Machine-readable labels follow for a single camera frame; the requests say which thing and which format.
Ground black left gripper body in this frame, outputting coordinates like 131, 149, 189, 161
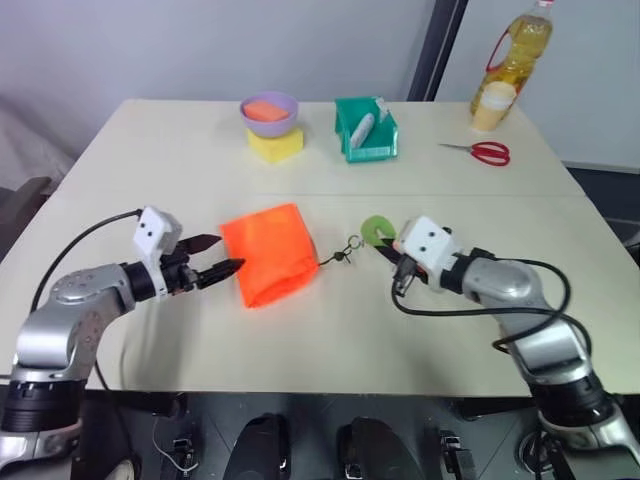
159, 245, 201, 296

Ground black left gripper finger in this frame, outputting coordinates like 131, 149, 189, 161
195, 257, 247, 291
178, 232, 224, 255

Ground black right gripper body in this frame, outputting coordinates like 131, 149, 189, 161
391, 253, 429, 298

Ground orange fabric pouch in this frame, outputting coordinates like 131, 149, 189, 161
219, 201, 320, 313

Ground white tube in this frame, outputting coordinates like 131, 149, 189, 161
349, 112, 377, 149

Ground green tape roll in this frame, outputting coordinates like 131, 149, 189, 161
360, 214, 397, 249

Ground green plastic bin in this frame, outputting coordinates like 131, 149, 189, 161
333, 95, 402, 165

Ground yellow sponge block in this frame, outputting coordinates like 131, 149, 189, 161
245, 126, 307, 165

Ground purple bowl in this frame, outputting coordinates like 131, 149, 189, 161
239, 90, 300, 139

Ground orange sponge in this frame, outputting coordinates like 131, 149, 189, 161
243, 100, 292, 123

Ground cream paper cup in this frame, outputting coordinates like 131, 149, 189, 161
470, 80, 518, 133

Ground dark rounded shape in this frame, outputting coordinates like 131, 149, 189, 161
221, 412, 292, 480
335, 415, 427, 480

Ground white draped cloth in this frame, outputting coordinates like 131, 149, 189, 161
0, 93, 77, 192

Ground dark vertical pillar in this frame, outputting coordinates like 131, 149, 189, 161
406, 0, 470, 102

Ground yellow oil bottle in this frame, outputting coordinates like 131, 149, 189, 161
469, 0, 557, 124

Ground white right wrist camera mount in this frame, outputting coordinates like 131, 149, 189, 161
396, 215, 464, 294

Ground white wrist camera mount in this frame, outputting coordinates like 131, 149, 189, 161
396, 215, 464, 294
131, 205, 184, 303

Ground black drawstring with ring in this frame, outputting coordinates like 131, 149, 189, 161
316, 234, 364, 269

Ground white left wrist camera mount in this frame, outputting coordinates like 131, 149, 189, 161
131, 205, 184, 303

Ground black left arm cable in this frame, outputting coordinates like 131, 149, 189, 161
29, 209, 143, 314

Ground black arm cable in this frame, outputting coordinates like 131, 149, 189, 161
389, 256, 592, 362
29, 209, 143, 314

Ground red handled scissors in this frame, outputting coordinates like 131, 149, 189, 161
438, 140, 512, 168

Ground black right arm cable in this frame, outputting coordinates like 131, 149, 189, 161
389, 256, 592, 362

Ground white floor cable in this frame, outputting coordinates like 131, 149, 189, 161
151, 413, 192, 475

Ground black table leg bracket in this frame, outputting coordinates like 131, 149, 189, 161
438, 433, 475, 480
171, 436, 197, 476

